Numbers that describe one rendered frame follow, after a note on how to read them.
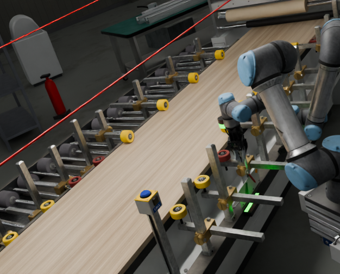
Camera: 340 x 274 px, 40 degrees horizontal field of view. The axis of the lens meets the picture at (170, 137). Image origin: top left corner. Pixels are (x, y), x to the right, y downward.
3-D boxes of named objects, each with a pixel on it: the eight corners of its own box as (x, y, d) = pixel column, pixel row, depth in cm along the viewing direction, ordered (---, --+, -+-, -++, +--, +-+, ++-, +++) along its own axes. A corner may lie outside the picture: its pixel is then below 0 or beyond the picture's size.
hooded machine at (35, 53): (57, 70, 923) (32, 8, 871) (65, 74, 876) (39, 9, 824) (27, 83, 902) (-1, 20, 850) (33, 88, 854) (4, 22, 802)
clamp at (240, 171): (255, 163, 256) (253, 155, 254) (245, 176, 246) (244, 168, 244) (246, 162, 259) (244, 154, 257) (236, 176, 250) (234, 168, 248)
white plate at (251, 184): (260, 180, 262) (257, 164, 257) (242, 209, 243) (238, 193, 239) (259, 180, 262) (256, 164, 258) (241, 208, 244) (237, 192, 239)
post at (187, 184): (216, 260, 224) (190, 176, 204) (213, 265, 221) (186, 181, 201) (209, 259, 226) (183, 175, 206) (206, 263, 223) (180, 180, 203)
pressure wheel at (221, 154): (235, 166, 263) (231, 149, 258) (230, 174, 257) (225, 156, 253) (223, 165, 268) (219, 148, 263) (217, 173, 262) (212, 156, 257)
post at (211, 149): (236, 223, 240) (214, 142, 220) (233, 228, 238) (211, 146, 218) (230, 222, 242) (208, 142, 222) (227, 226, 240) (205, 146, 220)
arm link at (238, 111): (257, 100, 202) (244, 94, 212) (234, 110, 199) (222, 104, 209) (260, 116, 205) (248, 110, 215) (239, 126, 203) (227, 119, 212)
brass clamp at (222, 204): (239, 194, 239) (237, 186, 237) (228, 211, 230) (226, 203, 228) (228, 193, 243) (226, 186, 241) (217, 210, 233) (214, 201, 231)
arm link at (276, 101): (344, 176, 163) (275, 36, 167) (308, 194, 159) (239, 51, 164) (327, 179, 174) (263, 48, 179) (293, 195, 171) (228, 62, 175)
